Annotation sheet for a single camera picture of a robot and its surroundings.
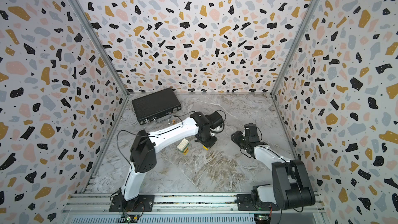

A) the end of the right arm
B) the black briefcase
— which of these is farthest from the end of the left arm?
the black briefcase

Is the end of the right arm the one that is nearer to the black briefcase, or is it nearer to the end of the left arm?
the end of the left arm

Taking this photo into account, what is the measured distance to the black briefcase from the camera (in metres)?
1.03
